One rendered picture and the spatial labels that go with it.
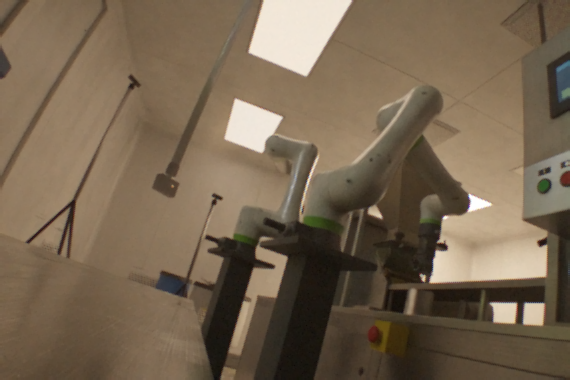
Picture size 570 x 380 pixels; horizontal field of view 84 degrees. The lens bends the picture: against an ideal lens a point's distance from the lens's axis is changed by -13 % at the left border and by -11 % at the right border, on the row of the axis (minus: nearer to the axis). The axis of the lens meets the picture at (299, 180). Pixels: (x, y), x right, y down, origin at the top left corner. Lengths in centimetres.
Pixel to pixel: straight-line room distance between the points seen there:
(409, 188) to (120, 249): 413
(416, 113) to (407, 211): 71
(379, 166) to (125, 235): 447
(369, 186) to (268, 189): 445
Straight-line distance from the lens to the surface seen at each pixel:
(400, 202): 170
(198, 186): 520
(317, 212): 102
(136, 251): 509
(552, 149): 76
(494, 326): 71
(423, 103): 116
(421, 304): 111
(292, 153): 179
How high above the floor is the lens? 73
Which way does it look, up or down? 21 degrees up
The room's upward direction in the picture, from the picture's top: 16 degrees clockwise
